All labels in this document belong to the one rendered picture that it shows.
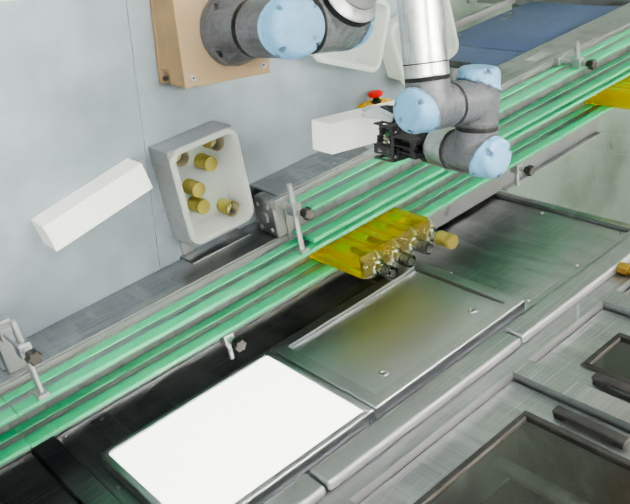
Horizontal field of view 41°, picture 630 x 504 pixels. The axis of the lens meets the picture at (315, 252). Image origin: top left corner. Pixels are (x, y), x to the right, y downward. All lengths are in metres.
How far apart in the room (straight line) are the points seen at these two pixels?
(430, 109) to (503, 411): 0.63
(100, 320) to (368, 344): 0.57
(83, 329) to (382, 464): 0.66
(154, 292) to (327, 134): 0.51
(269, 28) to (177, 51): 0.23
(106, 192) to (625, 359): 1.10
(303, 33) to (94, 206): 0.54
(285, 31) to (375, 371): 0.70
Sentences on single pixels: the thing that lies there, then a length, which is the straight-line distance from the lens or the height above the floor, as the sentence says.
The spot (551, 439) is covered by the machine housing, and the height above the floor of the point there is 1.59.
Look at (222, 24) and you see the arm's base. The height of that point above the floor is 0.91.
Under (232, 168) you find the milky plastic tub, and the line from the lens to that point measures 1.90.
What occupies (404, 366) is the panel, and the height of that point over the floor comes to 1.27.
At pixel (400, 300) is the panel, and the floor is 1.08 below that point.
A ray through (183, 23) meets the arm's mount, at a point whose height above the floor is 0.85.
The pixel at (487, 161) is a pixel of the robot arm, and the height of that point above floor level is 1.44.
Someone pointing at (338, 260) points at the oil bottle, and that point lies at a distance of 1.92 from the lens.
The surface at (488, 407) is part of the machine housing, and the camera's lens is 1.70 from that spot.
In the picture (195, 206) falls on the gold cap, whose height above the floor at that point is 0.80.
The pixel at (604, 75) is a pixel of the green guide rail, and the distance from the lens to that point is 2.71.
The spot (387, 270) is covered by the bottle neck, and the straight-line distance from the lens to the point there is 1.83.
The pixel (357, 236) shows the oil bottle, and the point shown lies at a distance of 1.95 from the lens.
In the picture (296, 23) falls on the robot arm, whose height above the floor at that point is 1.07.
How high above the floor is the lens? 2.34
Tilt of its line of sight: 46 degrees down
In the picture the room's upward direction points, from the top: 112 degrees clockwise
